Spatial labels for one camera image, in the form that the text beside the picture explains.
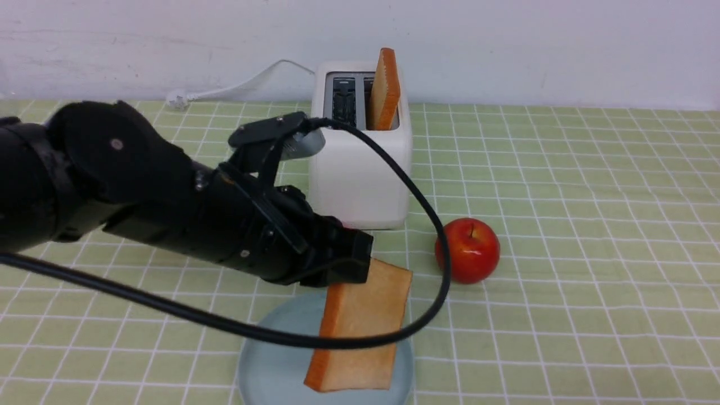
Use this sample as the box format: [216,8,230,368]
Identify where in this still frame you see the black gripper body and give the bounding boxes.
[238,184,373,287]

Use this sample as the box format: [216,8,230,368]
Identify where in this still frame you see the toast slice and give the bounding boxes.
[304,259,412,393]
[367,48,401,131]

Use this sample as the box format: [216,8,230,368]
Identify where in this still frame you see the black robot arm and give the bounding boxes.
[1,101,372,287]

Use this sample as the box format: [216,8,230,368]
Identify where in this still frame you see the white two-slot toaster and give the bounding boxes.
[308,61,411,229]

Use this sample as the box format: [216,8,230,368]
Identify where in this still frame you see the light blue round plate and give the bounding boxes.
[237,291,416,404]

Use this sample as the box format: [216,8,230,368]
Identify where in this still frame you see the red apple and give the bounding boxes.
[443,217,501,285]

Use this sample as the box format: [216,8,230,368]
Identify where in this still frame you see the green checkered tablecloth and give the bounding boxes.
[1,103,719,404]

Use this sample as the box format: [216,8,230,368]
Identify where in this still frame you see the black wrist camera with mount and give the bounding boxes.
[227,112,326,183]

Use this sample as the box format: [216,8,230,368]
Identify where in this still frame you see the black camera cable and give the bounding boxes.
[0,117,451,350]

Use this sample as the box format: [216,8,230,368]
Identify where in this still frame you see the white power cable with plug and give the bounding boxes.
[167,60,316,110]

